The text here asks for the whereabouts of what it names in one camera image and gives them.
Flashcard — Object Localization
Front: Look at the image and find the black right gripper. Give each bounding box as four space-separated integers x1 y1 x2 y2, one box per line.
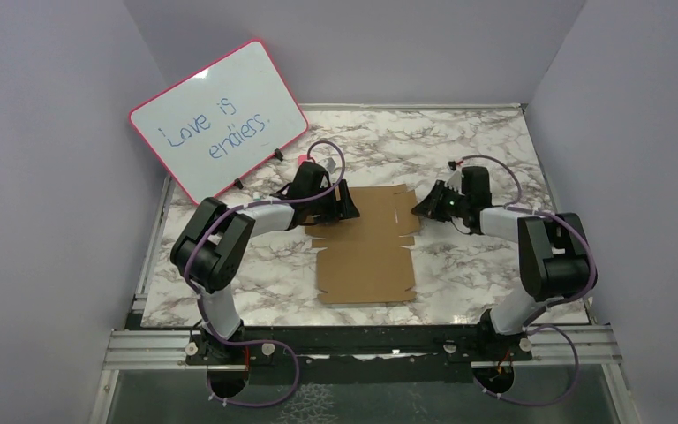
411 180 469 223

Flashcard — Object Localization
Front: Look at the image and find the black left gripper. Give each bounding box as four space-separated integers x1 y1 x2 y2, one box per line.
306 179 359 224

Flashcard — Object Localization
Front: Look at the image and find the brown cardboard box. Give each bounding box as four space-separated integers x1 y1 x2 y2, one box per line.
305 185 420 305

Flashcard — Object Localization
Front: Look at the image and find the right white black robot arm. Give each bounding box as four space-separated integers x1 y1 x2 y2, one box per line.
411 166 597 360

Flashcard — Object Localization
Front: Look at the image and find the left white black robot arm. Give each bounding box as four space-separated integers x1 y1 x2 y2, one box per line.
169 162 360 363

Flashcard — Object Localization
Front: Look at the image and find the pink framed whiteboard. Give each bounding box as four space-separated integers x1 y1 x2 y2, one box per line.
128 39 309 204

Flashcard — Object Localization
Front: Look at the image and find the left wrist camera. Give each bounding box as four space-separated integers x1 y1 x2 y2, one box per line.
319 157 340 174

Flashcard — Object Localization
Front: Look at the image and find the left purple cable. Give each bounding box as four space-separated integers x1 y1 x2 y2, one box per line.
182 140 347 409

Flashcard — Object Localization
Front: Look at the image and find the black metal base rail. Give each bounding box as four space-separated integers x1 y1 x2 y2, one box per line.
185 324 532 385

